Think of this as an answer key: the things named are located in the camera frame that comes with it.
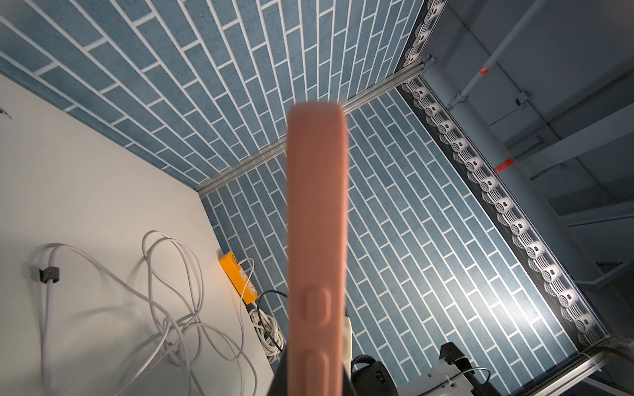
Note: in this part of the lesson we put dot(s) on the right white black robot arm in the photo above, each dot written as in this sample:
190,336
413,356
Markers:
453,374

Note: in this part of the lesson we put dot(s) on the orange power strip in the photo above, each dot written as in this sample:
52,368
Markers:
240,279

